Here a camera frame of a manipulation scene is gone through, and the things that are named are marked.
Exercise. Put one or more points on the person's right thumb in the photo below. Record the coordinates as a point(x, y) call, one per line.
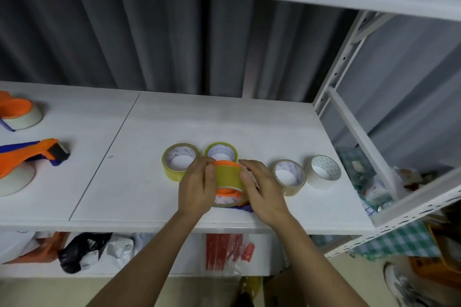
point(246, 181)

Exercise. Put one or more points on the orange tape dispenser white roll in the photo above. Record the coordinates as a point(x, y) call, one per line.
point(16, 109)

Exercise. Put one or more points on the white plastic bag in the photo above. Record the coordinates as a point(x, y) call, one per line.
point(115, 251)

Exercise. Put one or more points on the person's right hand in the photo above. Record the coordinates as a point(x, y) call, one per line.
point(268, 195)

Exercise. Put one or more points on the person's right forearm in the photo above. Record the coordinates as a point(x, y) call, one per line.
point(313, 263)

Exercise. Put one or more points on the orange tape dispenser yellow roll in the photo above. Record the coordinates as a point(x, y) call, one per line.
point(227, 175)

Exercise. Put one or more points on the black plastic bag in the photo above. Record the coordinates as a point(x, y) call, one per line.
point(77, 251)

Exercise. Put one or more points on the bag of red wall plugs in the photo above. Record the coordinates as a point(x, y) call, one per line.
point(225, 252)

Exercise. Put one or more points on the person's left hand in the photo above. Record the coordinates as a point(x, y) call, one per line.
point(192, 191)

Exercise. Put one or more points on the yellow bottle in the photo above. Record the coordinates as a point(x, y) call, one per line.
point(252, 287)

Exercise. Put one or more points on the yellow-green tape roll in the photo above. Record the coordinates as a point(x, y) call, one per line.
point(230, 149)

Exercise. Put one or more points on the white metal shelving rack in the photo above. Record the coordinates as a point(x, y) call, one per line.
point(230, 119)

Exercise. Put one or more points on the white sneaker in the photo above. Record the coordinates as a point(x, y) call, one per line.
point(401, 288)

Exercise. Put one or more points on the orange plastic crate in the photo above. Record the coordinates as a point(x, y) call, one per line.
point(439, 263)

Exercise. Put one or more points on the green checkered cloth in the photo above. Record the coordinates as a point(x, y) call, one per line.
point(403, 242)

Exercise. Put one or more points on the orange tape dispenser black blade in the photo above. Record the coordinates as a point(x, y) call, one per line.
point(21, 157)

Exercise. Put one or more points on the wide yellow tape roll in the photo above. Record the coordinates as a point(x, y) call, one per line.
point(173, 170)

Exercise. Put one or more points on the person's left forearm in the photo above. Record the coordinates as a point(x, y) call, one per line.
point(151, 263)

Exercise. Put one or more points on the grey curtain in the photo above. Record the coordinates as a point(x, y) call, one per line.
point(144, 40)

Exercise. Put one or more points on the beige tape roll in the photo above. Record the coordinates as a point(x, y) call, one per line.
point(299, 182)

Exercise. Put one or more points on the pile of packaged goods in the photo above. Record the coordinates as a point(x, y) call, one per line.
point(374, 188)

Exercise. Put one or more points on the person's left thumb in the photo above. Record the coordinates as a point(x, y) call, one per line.
point(210, 181)

